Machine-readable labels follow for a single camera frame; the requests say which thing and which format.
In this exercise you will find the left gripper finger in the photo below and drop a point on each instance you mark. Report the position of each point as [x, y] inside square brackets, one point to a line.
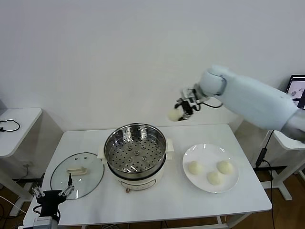
[69, 190]
[38, 191]

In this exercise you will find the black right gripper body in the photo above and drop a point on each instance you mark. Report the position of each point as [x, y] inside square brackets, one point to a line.
[192, 106]

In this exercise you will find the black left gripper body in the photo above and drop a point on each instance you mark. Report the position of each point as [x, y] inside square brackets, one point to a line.
[50, 200]

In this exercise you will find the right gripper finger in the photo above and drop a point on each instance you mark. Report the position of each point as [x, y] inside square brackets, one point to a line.
[187, 114]
[181, 102]

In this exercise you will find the white steamed baozi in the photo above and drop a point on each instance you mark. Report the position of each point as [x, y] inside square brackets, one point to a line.
[225, 167]
[215, 178]
[196, 168]
[174, 115]

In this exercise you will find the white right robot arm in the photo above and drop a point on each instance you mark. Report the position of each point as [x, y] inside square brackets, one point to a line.
[250, 100]

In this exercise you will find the steel steamer basket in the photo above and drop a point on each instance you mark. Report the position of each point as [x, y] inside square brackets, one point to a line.
[133, 152]

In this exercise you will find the white round plate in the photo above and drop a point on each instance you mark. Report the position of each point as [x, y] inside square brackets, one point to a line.
[207, 155]

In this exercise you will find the cream electric cooker base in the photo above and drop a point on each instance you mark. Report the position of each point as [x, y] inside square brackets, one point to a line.
[135, 182]

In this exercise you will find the white side table with laptop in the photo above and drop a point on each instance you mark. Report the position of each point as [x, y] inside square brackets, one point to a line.
[289, 144]

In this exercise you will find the grey open laptop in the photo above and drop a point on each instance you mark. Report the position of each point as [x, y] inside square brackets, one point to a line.
[297, 90]

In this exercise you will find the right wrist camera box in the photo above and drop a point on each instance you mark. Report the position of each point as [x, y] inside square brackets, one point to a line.
[189, 94]

